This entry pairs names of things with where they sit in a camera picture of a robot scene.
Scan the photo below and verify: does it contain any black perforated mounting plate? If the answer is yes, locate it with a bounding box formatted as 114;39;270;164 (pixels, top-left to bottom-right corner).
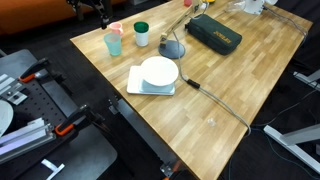
0;80;77;180

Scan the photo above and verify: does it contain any dark green zippered case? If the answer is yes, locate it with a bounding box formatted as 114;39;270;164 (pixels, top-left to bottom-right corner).
186;14;242;55

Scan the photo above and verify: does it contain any white kitchen scale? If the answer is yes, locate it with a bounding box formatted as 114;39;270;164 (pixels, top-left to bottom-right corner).
127;66;175;95

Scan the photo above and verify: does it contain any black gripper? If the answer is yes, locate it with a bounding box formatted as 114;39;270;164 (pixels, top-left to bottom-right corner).
66;0;112;29

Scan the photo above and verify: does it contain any black orange clamp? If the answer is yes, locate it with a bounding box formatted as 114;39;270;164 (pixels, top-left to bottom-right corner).
54;105;103;136
18;58;66;83

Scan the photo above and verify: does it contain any translucent teal plastic cup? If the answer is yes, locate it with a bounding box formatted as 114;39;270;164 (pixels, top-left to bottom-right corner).
104;33;122;56

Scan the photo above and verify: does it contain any white cup with green rim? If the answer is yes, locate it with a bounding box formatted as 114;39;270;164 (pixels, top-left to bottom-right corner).
134;21;149;47

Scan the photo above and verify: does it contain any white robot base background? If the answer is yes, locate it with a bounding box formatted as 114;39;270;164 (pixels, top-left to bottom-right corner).
244;0;278;15

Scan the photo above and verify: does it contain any pink cup lying down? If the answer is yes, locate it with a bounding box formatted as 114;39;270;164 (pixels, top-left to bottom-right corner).
184;0;192;7

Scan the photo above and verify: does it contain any white bowl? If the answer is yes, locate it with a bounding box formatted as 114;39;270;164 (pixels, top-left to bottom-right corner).
141;56;179;86

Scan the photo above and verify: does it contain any aluminium extrusion rail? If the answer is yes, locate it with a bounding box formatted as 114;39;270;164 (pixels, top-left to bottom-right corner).
0;118;56;164

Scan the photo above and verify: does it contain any black orange clamp far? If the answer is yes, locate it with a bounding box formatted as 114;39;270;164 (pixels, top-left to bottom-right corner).
18;58;66;83

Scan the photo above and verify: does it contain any grey braided lamp cable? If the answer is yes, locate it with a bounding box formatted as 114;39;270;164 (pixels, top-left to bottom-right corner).
173;31;253;138

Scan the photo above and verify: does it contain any clear plastic cup upturned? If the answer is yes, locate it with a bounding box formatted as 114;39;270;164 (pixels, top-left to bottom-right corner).
225;0;246;12

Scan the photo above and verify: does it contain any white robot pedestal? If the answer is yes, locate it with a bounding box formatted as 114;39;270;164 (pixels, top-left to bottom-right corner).
0;100;14;137

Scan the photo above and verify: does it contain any black orange clamp near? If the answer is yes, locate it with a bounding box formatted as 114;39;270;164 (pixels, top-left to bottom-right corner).
54;105;103;136

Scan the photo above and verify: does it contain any pink plastic cup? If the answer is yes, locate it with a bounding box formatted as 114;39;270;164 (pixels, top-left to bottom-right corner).
109;22;123;36

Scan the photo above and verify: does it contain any wooden desk lamp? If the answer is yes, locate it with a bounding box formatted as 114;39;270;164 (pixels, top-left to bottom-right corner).
158;0;203;59

